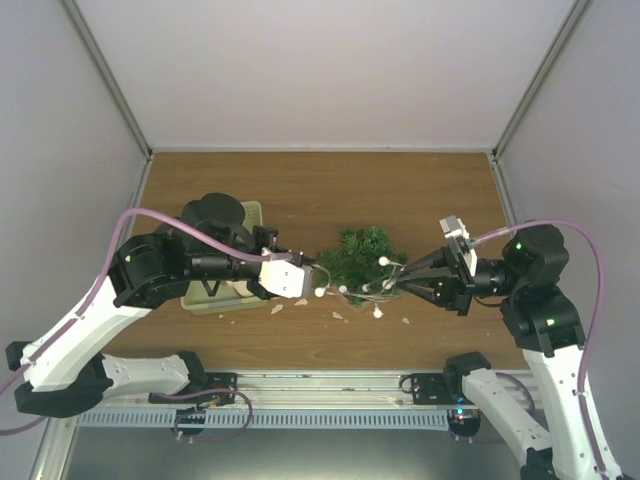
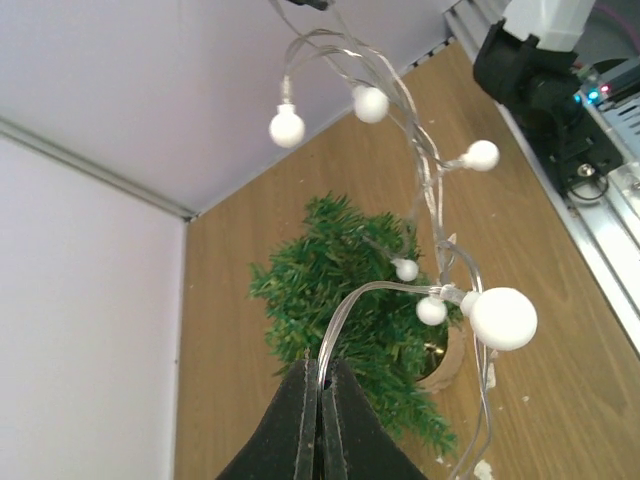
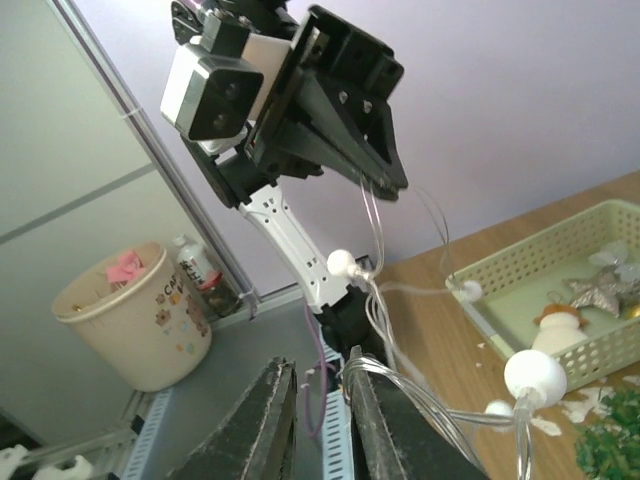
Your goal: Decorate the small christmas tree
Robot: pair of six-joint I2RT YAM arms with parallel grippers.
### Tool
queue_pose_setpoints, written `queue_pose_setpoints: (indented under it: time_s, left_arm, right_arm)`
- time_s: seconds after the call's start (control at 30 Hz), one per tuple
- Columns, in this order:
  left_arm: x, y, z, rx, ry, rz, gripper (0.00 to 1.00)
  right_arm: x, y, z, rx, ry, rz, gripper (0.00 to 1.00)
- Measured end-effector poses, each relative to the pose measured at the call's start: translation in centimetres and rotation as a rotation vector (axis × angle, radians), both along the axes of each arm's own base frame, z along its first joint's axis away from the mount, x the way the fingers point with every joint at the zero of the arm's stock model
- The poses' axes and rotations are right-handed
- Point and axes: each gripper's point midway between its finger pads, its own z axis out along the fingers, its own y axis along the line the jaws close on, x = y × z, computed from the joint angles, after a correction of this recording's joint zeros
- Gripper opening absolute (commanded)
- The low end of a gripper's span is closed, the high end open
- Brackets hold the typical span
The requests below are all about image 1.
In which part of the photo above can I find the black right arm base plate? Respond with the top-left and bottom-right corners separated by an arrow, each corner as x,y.
398,373 -> 471,407

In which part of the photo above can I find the small green christmas tree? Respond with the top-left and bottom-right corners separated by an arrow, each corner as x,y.
313,226 -> 408,305

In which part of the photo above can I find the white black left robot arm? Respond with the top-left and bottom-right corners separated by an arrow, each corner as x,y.
6,193 -> 314,418

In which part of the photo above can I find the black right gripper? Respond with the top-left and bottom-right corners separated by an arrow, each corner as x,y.
394,245 -> 524,315

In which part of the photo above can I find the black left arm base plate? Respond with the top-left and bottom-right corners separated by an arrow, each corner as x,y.
148,372 -> 238,406

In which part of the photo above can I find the grey slotted cable duct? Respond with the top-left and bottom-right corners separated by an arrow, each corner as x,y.
76,408 -> 448,431

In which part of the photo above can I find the aluminium front mounting rail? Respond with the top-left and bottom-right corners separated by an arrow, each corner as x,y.
54,368 -> 556,409

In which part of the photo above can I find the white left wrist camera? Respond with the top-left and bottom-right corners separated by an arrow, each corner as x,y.
258,260 -> 313,299

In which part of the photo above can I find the white ball light string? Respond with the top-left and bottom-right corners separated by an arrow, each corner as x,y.
312,255 -> 409,320

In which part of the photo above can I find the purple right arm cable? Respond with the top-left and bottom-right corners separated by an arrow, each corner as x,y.
469,219 -> 614,476

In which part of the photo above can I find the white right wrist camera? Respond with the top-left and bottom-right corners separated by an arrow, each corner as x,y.
439,215 -> 478,278

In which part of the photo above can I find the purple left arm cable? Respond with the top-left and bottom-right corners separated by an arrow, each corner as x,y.
0,207 -> 296,435

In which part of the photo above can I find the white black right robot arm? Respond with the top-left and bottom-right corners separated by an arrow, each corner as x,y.
395,216 -> 624,479

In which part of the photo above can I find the light green perforated plastic basket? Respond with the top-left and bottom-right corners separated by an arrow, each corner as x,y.
180,201 -> 267,315

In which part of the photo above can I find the beige snowman ornament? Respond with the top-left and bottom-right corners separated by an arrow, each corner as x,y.
229,281 -> 256,298

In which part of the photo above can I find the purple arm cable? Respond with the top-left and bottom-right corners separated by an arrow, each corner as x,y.
0,207 -> 296,435
469,219 -> 614,476

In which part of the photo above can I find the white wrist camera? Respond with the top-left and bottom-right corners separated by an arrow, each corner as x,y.
258,260 -> 313,299
439,215 -> 478,278

